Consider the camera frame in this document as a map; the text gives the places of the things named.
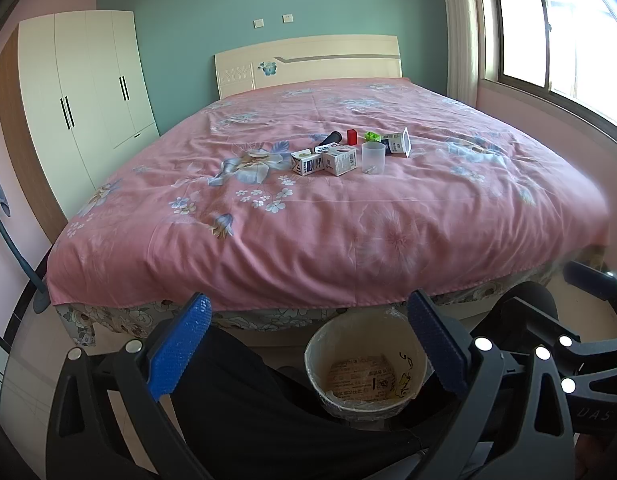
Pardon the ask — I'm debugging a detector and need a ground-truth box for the white yogurt cup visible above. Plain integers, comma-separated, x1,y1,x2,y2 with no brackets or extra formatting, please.
381,127,411,157

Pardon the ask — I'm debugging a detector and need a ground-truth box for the white red medicine box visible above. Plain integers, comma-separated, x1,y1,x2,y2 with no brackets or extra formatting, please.
321,146,358,177

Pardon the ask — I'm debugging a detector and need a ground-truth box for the bright green toy brick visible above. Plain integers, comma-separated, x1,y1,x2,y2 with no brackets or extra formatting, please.
365,131,382,142

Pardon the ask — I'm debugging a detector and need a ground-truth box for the black foam roller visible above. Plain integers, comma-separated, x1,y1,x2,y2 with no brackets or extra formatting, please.
319,131,342,146

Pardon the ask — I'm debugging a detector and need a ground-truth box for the white paper trash bucket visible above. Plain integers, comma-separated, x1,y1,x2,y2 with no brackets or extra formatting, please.
304,308,427,424

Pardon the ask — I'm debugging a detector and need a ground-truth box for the pink floral bed sheet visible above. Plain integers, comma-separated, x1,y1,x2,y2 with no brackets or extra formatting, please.
47,79,610,311

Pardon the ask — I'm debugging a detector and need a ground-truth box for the clear plastic cup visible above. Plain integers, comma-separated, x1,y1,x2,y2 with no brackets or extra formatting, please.
361,141,386,174

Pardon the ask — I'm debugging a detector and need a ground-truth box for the white blue medicine box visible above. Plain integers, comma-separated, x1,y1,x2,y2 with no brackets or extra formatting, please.
291,150,323,177

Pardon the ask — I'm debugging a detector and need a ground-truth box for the red block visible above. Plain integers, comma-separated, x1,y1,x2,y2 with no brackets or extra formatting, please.
346,129,358,145

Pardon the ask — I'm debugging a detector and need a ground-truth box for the white wardrobe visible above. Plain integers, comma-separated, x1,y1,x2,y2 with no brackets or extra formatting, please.
0,10,159,240

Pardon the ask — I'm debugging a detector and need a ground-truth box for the cream bed headboard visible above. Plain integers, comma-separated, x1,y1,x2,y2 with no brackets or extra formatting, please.
214,35,403,99

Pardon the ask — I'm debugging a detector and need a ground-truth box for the white curtain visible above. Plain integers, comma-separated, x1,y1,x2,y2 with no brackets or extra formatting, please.
445,0,479,107

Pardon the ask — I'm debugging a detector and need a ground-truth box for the window with dark frame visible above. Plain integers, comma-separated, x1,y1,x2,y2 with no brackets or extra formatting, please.
491,0,617,136

